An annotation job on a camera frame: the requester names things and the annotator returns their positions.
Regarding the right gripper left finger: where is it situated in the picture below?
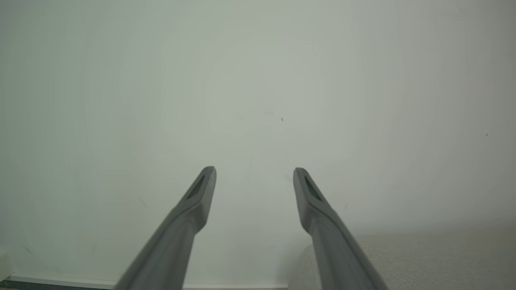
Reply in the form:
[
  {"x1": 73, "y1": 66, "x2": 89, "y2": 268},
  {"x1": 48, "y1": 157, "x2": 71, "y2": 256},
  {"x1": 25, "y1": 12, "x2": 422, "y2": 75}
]
[{"x1": 115, "y1": 166, "x2": 217, "y2": 290}]

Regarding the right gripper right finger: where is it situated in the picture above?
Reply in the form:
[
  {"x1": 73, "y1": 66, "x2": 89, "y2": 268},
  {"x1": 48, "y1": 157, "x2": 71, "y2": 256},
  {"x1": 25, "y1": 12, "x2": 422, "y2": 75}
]
[{"x1": 293, "y1": 167, "x2": 389, "y2": 290}]

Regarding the grey fabric sofa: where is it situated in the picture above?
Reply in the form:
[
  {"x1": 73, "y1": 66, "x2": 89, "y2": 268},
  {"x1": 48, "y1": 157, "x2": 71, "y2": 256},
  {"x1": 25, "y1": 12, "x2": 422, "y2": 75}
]
[{"x1": 287, "y1": 230, "x2": 516, "y2": 290}]

